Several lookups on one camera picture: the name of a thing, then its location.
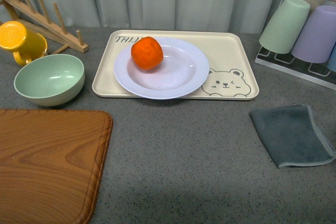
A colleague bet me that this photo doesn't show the white round plate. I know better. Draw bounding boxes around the white round plate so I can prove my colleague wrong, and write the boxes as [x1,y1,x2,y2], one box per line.
[114,37,209,100]

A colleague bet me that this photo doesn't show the orange mandarin fruit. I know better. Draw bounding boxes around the orange mandarin fruit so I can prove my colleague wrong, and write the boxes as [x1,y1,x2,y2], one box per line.
[131,36,164,70]

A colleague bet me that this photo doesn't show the beige bear tray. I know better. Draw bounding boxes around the beige bear tray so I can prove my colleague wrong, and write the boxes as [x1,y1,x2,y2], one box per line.
[92,30,259,100]

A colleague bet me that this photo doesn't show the green bowl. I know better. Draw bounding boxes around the green bowl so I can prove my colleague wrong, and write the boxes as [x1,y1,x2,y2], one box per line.
[14,54,85,106]

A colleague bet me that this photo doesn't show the grey folded cloth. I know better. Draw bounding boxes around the grey folded cloth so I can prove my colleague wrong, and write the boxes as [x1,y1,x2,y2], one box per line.
[250,105,335,168]

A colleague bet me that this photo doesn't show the green plastic cup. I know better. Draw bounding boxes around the green plastic cup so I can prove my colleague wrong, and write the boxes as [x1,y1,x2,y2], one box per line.
[259,0,310,54]

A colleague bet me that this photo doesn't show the wooden cutting board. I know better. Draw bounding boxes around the wooden cutting board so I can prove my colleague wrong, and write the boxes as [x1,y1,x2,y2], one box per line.
[1,109,113,223]

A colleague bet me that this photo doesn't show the wooden peg drying rack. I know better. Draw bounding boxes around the wooden peg drying rack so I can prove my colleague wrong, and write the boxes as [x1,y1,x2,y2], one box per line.
[1,0,89,54]

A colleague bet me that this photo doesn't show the yellow mug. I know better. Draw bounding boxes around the yellow mug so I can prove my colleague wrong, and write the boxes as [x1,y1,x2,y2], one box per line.
[1,21,48,67]

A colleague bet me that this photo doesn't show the purple plastic cup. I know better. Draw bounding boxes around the purple plastic cup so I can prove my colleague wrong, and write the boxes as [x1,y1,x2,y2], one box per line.
[291,6,335,63]

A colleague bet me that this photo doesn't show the blue plastic cup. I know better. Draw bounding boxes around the blue plastic cup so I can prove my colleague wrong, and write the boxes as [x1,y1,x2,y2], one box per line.
[327,45,336,72]

